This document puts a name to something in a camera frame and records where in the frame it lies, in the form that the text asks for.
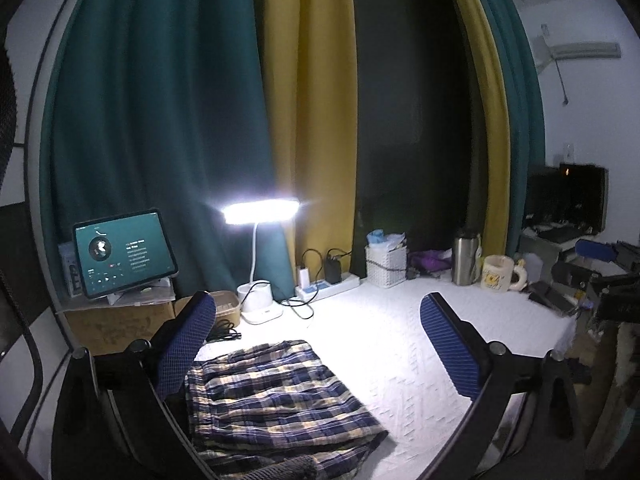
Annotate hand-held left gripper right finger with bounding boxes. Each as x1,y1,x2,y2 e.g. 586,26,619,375
420,292,576,480

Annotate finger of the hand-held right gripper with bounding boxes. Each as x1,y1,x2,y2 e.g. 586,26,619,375
575,239,621,263

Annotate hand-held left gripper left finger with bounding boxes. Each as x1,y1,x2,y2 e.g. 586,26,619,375
50,290,217,480

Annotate blue yellow plaid pants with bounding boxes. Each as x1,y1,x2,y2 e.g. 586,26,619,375
185,340,390,466

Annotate black monitor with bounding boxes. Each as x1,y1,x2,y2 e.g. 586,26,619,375
525,162,610,236

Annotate white textured table cloth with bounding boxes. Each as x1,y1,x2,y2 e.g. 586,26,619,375
192,275,578,480

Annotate beige plastic container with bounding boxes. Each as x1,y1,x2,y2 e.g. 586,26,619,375
175,290,241,323

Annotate cardboard box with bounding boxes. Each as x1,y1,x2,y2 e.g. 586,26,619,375
62,290,178,356

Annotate purple cloth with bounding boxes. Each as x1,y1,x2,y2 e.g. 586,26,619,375
407,250,453,278

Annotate stainless steel tumbler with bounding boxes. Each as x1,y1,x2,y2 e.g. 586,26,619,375
452,229,482,286

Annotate white cartoon mug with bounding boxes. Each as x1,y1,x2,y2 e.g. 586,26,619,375
481,255,528,292

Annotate white desk lamp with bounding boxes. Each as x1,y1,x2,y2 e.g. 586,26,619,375
222,199,301,326

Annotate white woven basket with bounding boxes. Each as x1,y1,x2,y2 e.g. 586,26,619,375
365,246,408,288

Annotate tablet with dark screen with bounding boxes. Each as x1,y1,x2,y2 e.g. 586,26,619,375
72,208,179,301

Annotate blue tissue pack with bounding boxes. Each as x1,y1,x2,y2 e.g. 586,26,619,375
367,230,406,251

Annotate white power strip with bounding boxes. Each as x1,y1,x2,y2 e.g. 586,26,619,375
295,274,361,302

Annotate yellow curtain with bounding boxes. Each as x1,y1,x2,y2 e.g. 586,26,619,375
252,0,358,281
435,0,511,261

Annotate teal curtain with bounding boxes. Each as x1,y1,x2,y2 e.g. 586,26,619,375
460,0,546,211
40,0,293,306

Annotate white air conditioner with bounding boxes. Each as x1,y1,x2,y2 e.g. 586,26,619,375
532,40,623,73

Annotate black coiled cable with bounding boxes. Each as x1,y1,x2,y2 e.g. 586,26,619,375
205,322,243,343

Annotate black lamp power cable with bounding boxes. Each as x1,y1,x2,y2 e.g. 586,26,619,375
250,280,318,321

